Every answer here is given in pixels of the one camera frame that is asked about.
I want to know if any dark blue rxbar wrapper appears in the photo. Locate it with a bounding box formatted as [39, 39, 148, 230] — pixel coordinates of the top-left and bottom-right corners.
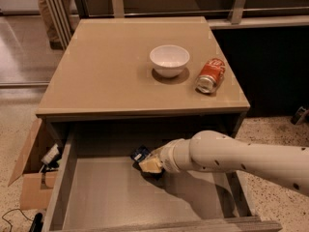
[130, 145, 164, 180]

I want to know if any open grey wooden drawer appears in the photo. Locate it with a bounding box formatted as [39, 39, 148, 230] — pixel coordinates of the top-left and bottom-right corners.
[42, 126, 282, 232]

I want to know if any beige cabinet with glass top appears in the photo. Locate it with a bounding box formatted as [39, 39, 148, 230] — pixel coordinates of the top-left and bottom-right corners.
[36, 16, 250, 131]

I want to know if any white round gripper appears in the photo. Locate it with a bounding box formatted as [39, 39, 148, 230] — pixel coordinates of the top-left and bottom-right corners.
[139, 139, 181, 174]

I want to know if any white bottle in box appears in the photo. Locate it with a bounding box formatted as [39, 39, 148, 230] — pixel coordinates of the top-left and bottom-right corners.
[42, 144, 60, 165]

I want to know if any black cable on floor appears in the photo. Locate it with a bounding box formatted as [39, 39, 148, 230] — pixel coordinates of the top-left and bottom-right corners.
[0, 208, 35, 232]

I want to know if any white ceramic bowl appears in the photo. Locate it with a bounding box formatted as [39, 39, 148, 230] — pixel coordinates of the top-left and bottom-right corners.
[150, 44, 190, 78]

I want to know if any black device on floor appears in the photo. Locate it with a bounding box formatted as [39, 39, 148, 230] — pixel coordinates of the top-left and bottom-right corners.
[29, 213, 42, 232]

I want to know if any orange soda can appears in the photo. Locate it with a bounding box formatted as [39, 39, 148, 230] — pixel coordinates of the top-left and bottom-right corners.
[196, 58, 225, 94]

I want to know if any person's leg and shoe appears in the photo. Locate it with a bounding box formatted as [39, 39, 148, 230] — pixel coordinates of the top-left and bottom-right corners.
[38, 0, 71, 50]

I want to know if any wooden metal frame bench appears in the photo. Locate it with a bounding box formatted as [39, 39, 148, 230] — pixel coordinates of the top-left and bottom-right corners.
[45, 0, 309, 45]

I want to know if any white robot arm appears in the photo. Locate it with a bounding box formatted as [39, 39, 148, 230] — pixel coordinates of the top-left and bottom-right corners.
[135, 130, 309, 196]

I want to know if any brown cardboard box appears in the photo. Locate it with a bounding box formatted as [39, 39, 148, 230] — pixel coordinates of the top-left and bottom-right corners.
[8, 119, 57, 210]

